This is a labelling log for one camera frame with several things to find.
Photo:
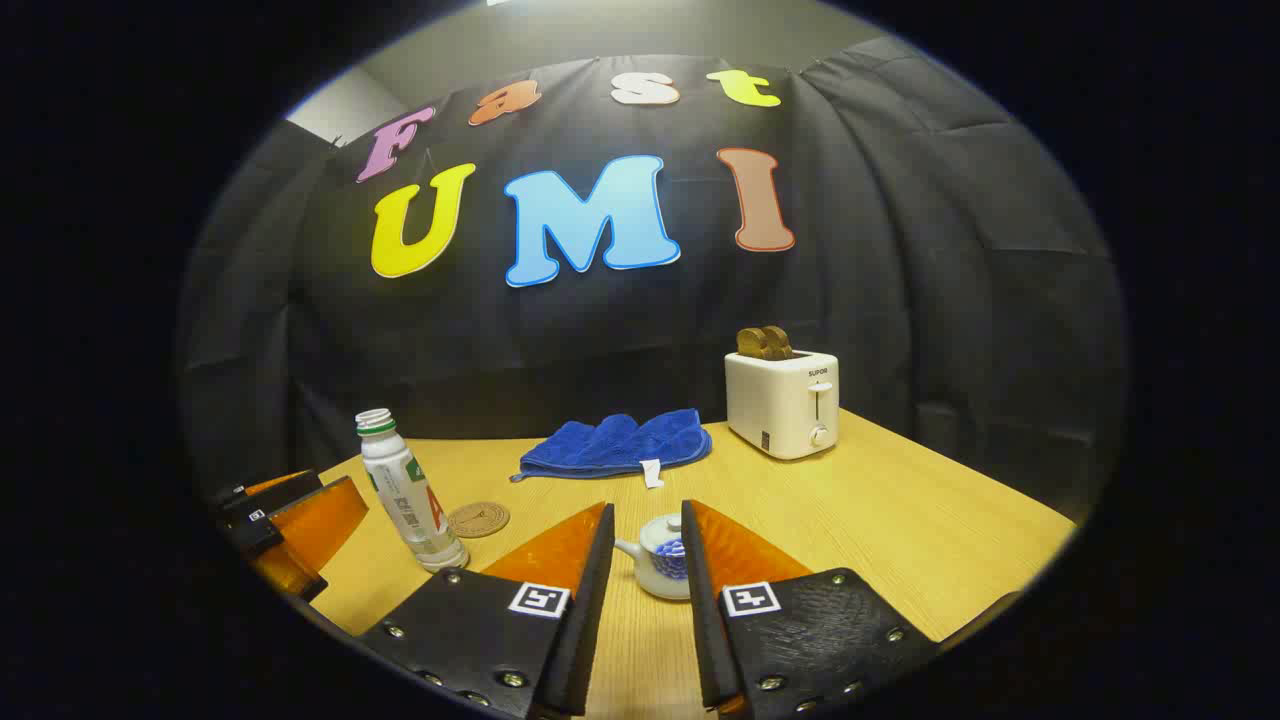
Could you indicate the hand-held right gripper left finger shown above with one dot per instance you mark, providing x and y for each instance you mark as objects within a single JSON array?
[{"x": 590, "y": 600}]

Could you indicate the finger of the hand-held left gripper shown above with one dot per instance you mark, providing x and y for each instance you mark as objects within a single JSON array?
[
  {"x": 270, "y": 493},
  {"x": 255, "y": 535}
]

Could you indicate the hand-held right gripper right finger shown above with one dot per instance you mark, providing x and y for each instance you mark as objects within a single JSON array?
[{"x": 700, "y": 600}]

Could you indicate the clear plastic water bottle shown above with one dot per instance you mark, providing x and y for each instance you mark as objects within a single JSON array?
[{"x": 405, "y": 495}]

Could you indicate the round brown coaster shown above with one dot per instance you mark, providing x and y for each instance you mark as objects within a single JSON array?
[{"x": 478, "y": 520}]

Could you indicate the blue folded cloth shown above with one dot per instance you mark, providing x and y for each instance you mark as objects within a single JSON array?
[{"x": 620, "y": 445}]

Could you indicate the white toaster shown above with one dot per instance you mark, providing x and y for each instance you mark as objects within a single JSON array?
[{"x": 775, "y": 405}]

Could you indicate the brown bread slice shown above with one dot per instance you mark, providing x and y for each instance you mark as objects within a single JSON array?
[
  {"x": 780, "y": 342},
  {"x": 750, "y": 343}
]

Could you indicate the black backdrop cloth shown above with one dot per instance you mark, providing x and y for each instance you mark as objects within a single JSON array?
[{"x": 900, "y": 250}]

